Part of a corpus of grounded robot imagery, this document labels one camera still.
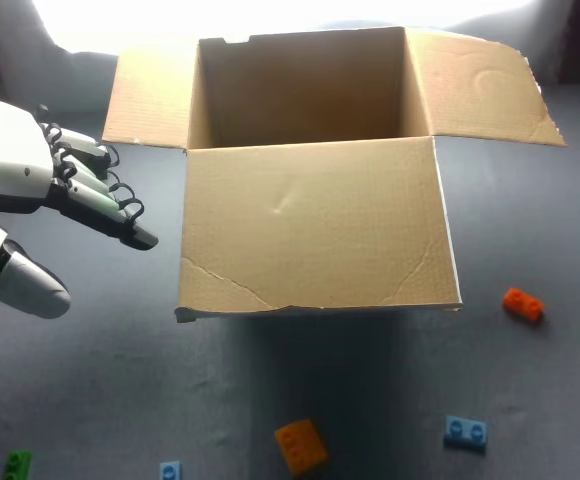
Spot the green toy brick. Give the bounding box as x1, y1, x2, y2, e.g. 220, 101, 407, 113
2, 449, 34, 480

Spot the cardboard box with white outside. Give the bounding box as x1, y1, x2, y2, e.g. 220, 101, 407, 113
100, 24, 567, 324

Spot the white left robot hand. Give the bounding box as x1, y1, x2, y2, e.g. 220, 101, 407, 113
0, 94, 160, 320

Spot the orange-red flat toy brick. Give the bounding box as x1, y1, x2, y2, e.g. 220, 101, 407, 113
502, 287, 547, 326

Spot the grey table cloth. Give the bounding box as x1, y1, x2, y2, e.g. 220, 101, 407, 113
0, 44, 580, 480

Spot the yellow-orange toy block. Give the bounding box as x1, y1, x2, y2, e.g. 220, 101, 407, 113
273, 418, 330, 477

